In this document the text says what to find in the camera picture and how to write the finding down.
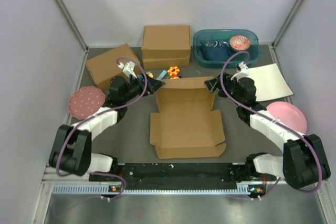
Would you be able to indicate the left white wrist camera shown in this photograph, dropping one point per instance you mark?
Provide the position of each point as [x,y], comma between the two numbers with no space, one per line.
[128,68]

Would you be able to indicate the plain pink plate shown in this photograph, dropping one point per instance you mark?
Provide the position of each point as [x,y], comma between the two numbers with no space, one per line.
[289,114]

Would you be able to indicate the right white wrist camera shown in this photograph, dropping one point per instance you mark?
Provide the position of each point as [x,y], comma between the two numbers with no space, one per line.
[242,71]

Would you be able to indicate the teal plastic bin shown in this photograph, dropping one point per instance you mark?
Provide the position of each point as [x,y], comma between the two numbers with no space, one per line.
[225,35]

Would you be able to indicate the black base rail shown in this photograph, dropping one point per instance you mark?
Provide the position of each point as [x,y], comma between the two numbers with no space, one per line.
[181,176]

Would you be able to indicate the top stacked cardboard box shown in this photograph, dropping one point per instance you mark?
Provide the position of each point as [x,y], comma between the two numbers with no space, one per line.
[166,42]

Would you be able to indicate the white square plate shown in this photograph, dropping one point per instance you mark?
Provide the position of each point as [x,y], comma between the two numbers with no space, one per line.
[269,83]

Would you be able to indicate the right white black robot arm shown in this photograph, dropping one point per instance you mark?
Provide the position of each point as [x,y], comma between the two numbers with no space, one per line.
[303,161]

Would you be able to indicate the pink dotted plate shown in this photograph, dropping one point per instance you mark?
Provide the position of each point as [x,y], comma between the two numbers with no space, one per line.
[85,102]

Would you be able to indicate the rainbow flower plush dark petals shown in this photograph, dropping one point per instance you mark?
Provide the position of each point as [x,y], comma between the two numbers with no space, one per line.
[149,74]

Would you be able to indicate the red white patterned bowl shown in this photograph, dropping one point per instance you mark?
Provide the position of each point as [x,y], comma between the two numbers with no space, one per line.
[239,43]

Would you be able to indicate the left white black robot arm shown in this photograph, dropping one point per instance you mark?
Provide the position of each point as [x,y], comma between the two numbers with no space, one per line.
[71,151]

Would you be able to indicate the orange yellow flower plush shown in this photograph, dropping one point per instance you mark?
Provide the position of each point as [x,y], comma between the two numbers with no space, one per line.
[173,71]

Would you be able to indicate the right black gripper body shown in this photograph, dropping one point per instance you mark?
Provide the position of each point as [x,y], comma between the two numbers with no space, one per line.
[231,86]

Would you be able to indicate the dark blue patterned bowl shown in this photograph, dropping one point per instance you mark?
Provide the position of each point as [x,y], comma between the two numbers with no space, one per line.
[215,50]

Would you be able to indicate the bottom stacked cardboard box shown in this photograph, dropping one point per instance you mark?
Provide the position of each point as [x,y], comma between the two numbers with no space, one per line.
[152,63]

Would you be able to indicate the blue highlighter pen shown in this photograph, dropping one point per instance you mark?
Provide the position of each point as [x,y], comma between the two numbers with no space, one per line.
[162,75]

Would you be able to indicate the small folded cardboard box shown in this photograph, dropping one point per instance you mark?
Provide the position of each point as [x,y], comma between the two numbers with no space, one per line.
[104,67]

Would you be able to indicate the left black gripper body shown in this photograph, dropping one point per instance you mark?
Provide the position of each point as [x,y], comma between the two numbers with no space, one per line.
[135,88]

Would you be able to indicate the stacked cardboard box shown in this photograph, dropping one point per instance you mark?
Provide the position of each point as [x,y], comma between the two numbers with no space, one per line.
[152,63]
[166,42]

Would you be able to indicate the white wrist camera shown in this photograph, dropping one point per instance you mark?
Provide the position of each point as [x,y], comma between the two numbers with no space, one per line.
[242,71]
[128,68]

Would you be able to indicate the brown cardboard box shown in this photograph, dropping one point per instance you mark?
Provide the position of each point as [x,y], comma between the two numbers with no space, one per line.
[186,125]

